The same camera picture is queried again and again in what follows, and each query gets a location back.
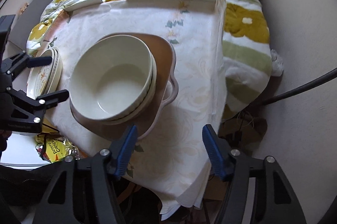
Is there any cream smooth bowl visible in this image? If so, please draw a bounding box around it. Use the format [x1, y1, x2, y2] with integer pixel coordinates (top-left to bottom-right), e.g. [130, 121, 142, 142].
[69, 35, 154, 121]

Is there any brown tray with handle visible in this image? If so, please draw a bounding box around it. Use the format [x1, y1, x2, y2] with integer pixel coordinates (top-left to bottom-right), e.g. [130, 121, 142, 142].
[68, 33, 178, 141]

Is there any white ribbed bowl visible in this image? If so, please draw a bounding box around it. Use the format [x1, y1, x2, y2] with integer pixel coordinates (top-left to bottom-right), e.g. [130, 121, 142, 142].
[103, 55, 157, 125]

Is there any left human hand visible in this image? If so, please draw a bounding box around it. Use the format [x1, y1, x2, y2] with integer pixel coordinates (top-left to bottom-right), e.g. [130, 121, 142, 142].
[0, 130, 12, 152]

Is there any white duck print plate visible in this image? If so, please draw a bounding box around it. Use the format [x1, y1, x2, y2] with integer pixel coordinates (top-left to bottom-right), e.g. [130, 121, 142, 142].
[27, 48, 63, 99]

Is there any grey padded headboard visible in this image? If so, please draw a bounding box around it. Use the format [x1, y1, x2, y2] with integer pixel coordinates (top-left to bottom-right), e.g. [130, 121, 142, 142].
[9, 0, 52, 49]

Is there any yellow snack bag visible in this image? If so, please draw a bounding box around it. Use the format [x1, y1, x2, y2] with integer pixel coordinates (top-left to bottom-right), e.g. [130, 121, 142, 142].
[35, 133, 80, 163]

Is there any cream floral tablecloth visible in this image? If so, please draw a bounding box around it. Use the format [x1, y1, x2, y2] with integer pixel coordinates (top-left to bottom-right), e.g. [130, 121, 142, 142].
[46, 0, 227, 219]

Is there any floral striped quilt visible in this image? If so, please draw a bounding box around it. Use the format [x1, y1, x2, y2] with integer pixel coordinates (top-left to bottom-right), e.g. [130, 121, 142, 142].
[25, 0, 272, 119]

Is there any black floor cable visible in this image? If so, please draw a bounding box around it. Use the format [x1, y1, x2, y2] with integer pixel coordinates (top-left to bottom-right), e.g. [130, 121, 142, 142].
[259, 70, 337, 107]

